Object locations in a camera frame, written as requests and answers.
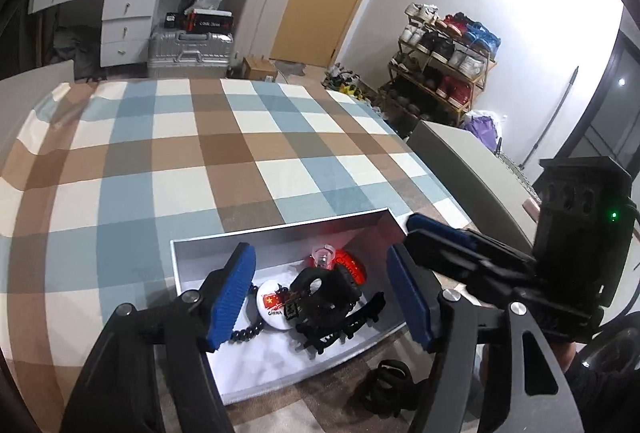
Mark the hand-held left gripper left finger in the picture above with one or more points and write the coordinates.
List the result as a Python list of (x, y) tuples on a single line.
[(232, 298)]

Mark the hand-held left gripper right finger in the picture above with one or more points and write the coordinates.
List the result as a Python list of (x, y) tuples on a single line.
[(412, 298)]

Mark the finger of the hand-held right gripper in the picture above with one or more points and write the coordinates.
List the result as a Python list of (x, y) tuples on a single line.
[(440, 228), (460, 263)]

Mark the white round badge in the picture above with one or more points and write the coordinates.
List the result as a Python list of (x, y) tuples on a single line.
[(270, 313)]

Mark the black long hair clip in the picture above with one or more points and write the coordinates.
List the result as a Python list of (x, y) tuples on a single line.
[(360, 313)]

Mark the red oval badge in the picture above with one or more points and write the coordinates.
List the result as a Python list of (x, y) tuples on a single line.
[(350, 265)]

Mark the silver cardboard box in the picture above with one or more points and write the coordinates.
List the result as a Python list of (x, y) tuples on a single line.
[(270, 370)]

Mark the black fuzzy hair claw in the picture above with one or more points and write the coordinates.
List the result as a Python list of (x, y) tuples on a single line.
[(387, 385)]

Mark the grey bed board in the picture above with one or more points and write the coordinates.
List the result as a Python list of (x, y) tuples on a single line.
[(465, 173), (35, 108)]

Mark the purple bag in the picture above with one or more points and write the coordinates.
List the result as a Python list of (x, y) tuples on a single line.
[(482, 130)]

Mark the checkered blanket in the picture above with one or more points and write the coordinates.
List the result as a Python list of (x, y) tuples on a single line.
[(150, 163)]

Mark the pile of loose shoes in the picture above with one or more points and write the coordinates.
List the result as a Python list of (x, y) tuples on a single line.
[(347, 85)]

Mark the rows of shoes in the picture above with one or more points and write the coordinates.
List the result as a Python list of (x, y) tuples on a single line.
[(465, 58)]

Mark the wooden shoe rack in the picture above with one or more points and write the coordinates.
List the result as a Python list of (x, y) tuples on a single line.
[(400, 45)]

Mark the brown cardboard box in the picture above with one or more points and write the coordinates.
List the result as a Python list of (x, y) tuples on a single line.
[(260, 69)]

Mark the silver suitcase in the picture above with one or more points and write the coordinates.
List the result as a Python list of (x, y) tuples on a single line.
[(185, 48)]

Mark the black red flat box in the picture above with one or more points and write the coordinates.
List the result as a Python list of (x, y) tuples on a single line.
[(210, 20)]

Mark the white suitcase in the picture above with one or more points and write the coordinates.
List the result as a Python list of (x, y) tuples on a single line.
[(260, 13)]

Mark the small black box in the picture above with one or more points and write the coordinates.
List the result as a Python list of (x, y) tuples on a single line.
[(175, 20)]

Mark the white drawer dresser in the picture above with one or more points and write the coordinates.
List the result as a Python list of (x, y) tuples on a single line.
[(125, 8)]

